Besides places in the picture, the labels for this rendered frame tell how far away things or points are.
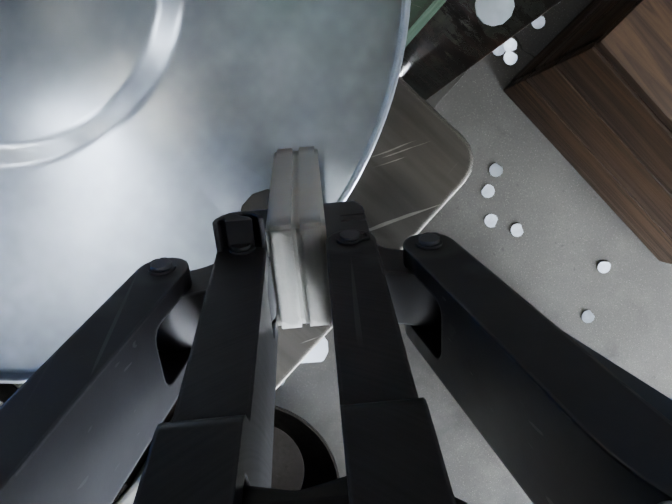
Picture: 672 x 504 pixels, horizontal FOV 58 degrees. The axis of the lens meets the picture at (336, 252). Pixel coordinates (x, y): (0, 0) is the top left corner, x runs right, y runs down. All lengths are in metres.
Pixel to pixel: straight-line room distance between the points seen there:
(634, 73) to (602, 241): 0.44
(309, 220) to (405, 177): 0.08
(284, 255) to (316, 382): 0.92
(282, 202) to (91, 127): 0.09
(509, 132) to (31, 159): 0.89
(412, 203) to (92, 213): 0.12
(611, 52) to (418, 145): 0.52
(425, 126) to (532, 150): 0.84
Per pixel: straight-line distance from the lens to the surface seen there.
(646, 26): 0.76
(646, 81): 0.75
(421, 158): 0.23
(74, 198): 0.24
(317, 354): 0.37
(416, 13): 0.38
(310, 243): 0.15
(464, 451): 1.14
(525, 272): 1.08
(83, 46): 0.24
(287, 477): 1.13
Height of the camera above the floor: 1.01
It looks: 83 degrees down
